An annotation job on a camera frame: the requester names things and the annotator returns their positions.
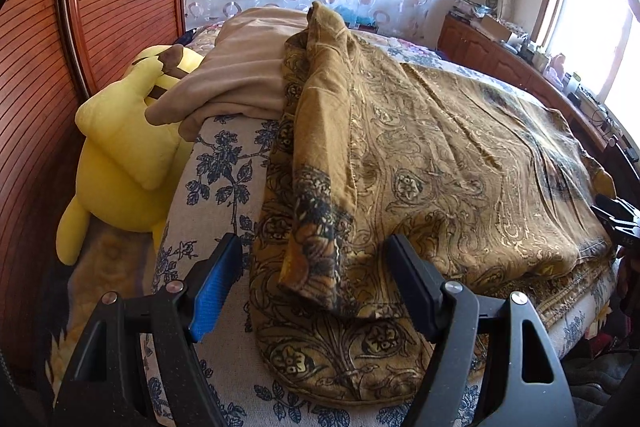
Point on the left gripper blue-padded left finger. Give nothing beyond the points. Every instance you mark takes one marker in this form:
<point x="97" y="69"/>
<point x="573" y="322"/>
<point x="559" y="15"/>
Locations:
<point x="105" y="384"/>

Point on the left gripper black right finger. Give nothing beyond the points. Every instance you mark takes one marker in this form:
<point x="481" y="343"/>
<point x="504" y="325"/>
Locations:
<point x="523" y="383"/>

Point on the mustard gold patterned garment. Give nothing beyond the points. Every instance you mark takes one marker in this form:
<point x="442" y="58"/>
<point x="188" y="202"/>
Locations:
<point x="341" y="93"/>

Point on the pink bottle on sideboard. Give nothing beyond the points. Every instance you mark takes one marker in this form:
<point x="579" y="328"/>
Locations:
<point x="555" y="70"/>

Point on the yellow plush toy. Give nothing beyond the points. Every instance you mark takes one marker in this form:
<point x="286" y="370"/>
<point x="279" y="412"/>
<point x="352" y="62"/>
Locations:
<point x="128" y="170"/>

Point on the cardboard box on sideboard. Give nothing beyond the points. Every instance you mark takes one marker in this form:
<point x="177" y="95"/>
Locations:
<point x="493" y="29"/>

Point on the brown wooden sideboard cabinet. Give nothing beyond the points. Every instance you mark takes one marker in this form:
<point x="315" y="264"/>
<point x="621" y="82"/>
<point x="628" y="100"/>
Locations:
<point x="462" y="44"/>

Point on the white blue floral sheet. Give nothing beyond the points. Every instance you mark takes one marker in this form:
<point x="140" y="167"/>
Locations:
<point x="220" y="186"/>

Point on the pink floral bed quilt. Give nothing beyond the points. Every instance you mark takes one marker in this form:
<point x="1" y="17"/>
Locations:
<point x="204" y="39"/>

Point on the blue item at bedhead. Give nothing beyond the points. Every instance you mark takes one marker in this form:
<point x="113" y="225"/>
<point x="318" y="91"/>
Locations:
<point x="354" y="21"/>

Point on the beige folded garment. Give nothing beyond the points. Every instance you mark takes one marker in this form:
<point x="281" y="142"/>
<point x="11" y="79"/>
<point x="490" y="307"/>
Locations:
<point x="241" y="75"/>

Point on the brown wooden wardrobe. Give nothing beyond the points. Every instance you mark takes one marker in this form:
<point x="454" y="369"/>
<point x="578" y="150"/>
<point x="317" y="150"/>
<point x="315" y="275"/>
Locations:
<point x="54" y="55"/>

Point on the window with wooden frame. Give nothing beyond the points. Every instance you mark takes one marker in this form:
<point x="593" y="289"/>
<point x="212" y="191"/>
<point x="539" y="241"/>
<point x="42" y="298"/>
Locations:
<point x="600" y="41"/>

